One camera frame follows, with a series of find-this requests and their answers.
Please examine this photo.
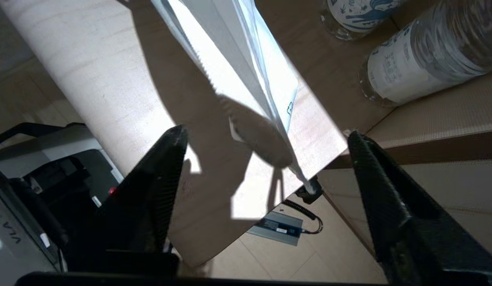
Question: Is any small black plug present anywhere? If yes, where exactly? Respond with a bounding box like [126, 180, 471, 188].
[296, 181, 323, 204]

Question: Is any grey black robot base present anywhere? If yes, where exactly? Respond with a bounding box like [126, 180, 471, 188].
[0, 122, 124, 278]

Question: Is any black coiled cable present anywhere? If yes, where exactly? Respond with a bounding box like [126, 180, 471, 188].
[282, 199, 324, 235]

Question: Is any clear water bottle black cap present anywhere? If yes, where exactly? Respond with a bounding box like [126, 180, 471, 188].
[322, 0, 405, 40]
[359, 0, 492, 107]

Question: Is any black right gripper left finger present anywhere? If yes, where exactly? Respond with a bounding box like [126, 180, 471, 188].
[67, 125, 189, 274]

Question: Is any horse print plastic pouch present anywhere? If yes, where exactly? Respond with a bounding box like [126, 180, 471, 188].
[151, 0, 322, 195]

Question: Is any beige wooden shelf unit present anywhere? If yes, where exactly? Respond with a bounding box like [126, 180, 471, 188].
[0, 0, 492, 271]

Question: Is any grey power adapter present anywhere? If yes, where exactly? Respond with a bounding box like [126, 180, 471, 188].
[248, 211, 304, 247]

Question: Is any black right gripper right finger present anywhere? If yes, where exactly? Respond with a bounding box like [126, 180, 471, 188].
[347, 131, 492, 286]

